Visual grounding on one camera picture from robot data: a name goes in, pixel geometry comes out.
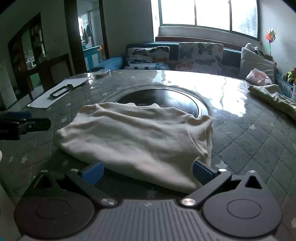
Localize butterfly pillow lying low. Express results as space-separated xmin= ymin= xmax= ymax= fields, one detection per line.
xmin=125 ymin=46 xmax=170 ymax=70

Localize black rectangular frame tool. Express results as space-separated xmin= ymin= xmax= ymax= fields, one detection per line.
xmin=49 ymin=84 xmax=78 ymax=99

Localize cream white sweater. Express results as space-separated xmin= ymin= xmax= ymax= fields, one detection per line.
xmin=53 ymin=102 xmax=213 ymax=193

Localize teal white cabinet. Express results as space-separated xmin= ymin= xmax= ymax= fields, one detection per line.
xmin=83 ymin=45 xmax=102 ymax=70

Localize white refrigerator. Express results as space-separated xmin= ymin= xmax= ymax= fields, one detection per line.
xmin=0 ymin=62 xmax=17 ymax=109

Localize green quilted star tablecloth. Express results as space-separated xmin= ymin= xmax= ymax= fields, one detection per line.
xmin=1 ymin=70 xmax=295 ymax=240

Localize pink folded garment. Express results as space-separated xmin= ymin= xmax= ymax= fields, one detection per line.
xmin=246 ymin=68 xmax=273 ymax=86

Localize dark wooden side table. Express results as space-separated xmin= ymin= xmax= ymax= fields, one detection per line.
xmin=37 ymin=53 xmax=74 ymax=91

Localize grey plain cushion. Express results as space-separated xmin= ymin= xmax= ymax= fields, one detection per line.
xmin=238 ymin=43 xmax=275 ymax=83

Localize small clear card box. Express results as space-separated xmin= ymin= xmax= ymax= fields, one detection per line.
xmin=93 ymin=69 xmax=111 ymax=78

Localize teal sofa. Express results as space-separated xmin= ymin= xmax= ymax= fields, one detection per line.
xmin=89 ymin=42 xmax=293 ymax=97

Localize colourful pinwheel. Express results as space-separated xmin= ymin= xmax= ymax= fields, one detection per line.
xmin=265 ymin=29 xmax=276 ymax=55

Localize round black induction cooktop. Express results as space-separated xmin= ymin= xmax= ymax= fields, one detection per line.
xmin=115 ymin=87 xmax=211 ymax=118

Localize plush toy bear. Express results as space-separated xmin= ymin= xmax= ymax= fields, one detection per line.
xmin=285 ymin=67 xmax=296 ymax=85

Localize butterfly pillow near window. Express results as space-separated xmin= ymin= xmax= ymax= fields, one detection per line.
xmin=176 ymin=42 xmax=224 ymax=75

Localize white paper sheet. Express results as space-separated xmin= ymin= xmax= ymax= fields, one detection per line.
xmin=28 ymin=77 xmax=88 ymax=108

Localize clear plastic storage box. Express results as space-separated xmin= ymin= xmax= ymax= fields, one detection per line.
xmin=292 ymin=83 xmax=296 ymax=102

